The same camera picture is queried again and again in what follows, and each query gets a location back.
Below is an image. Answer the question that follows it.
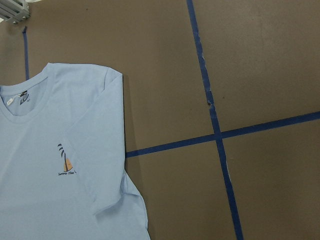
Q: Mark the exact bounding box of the aluminium frame post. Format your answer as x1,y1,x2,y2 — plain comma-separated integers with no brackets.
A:
0,0,30,25

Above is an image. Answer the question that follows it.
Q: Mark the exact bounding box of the light blue t-shirt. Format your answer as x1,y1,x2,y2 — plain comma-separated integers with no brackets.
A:
0,63,150,240

